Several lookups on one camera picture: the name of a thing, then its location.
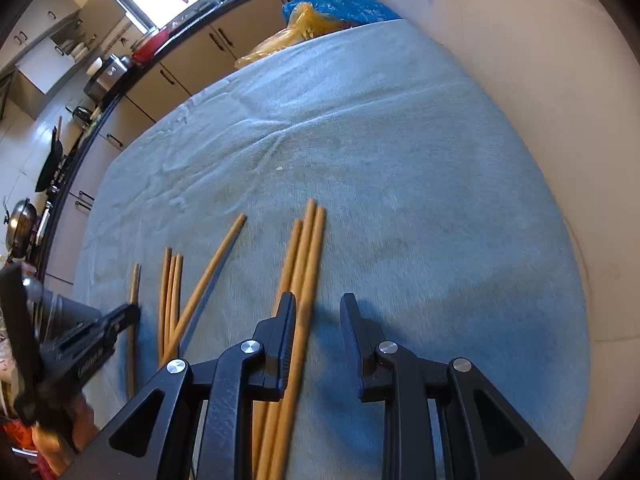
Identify black frying pan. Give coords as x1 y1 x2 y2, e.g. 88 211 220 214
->
35 127 67 194

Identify red basin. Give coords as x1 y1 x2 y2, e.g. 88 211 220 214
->
131 27 172 64

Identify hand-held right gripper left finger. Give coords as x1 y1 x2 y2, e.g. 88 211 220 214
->
62 291 297 480

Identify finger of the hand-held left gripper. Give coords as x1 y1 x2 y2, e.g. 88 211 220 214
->
55 304 141 386

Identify light blue towel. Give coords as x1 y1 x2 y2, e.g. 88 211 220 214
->
65 19 593 480

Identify steel kettle pot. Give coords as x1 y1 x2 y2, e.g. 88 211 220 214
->
4 198 42 259

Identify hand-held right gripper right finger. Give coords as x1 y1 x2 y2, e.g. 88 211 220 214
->
340 292 576 480

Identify yellow plastic bag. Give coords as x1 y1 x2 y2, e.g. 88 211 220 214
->
235 2 351 69

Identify beige kitchen cabinets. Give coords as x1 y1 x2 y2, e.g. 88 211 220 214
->
45 0 346 286
0 0 126 96

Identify person's left hand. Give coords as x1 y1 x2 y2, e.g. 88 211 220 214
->
32 396 99 476

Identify beige lower kitchen cabinets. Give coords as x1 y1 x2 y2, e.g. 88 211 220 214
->
45 0 346 286

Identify beige upper kitchen cabinets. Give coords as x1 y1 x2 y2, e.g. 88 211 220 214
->
0 0 126 96

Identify blue plastic bag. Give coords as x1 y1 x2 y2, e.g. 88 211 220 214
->
281 0 404 36

